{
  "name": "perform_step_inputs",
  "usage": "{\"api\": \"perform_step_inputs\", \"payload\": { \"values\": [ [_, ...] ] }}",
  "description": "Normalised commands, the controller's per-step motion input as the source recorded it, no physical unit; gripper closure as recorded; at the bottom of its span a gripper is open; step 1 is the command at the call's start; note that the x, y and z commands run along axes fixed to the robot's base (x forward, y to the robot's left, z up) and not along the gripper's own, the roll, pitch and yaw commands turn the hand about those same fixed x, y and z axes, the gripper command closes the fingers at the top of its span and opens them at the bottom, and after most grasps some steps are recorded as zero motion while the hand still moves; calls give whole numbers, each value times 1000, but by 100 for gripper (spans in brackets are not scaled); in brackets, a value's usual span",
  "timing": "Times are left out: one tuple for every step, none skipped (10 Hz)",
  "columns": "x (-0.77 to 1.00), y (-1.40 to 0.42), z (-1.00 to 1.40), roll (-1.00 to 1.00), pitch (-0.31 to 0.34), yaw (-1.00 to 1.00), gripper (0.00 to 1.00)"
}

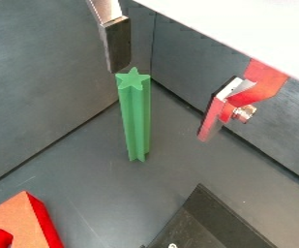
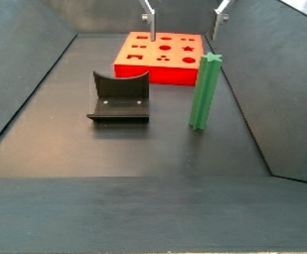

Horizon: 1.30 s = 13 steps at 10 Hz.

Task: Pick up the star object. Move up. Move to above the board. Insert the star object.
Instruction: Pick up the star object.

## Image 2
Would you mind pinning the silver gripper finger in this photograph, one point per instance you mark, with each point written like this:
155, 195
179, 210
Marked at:
149, 17
220, 16

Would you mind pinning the green star-shaped peg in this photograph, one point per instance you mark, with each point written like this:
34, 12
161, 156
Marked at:
204, 92

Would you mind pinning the red shape-sorting board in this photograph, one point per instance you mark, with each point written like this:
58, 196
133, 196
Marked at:
171, 58

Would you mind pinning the black curved holder bracket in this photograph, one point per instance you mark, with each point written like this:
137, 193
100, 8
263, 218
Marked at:
122, 98

